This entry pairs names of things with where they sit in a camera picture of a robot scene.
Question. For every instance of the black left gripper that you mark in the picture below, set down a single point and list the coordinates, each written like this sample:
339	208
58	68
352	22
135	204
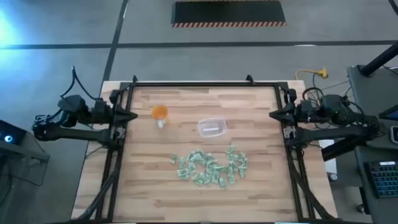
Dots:
114	97

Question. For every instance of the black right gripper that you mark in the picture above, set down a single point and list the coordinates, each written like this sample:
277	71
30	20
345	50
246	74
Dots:
292	96

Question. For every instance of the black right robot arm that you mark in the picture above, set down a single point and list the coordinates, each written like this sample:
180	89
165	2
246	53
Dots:
329	133

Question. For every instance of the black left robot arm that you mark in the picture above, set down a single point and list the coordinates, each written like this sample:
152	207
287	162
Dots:
77	134

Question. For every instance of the black desk beam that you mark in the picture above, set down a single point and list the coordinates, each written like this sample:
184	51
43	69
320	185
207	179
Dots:
339	151

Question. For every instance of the white box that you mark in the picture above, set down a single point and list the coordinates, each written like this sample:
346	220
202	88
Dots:
331	165

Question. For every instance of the clear plastic container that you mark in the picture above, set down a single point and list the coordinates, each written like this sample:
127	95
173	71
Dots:
212	127

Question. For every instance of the grey caster wheel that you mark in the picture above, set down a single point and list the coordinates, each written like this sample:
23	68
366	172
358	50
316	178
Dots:
360	208
333	177

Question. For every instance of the grey desk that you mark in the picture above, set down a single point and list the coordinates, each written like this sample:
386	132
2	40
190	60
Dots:
388	211
367	84

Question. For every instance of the black tablet screen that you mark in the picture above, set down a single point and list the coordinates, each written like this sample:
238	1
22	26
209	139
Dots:
390	114

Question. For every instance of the dark grey stand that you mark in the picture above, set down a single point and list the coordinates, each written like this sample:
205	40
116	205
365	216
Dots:
28	165

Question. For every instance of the black pole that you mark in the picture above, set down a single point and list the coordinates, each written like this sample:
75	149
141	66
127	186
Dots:
377	60

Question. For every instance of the phone in white case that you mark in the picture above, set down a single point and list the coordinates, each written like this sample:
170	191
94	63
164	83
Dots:
395	134

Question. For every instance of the black mat striped edge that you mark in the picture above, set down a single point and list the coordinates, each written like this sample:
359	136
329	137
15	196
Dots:
228	12

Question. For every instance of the black computer blue light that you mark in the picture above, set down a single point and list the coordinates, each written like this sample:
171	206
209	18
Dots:
9	132

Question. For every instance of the black backlit keyboard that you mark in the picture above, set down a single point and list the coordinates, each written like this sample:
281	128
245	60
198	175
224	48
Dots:
384	180

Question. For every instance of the grey metal bracket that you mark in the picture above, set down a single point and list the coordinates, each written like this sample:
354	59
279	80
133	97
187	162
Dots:
287	132

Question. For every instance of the black metal table frame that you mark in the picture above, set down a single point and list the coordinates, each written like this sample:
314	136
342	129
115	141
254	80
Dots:
202	84

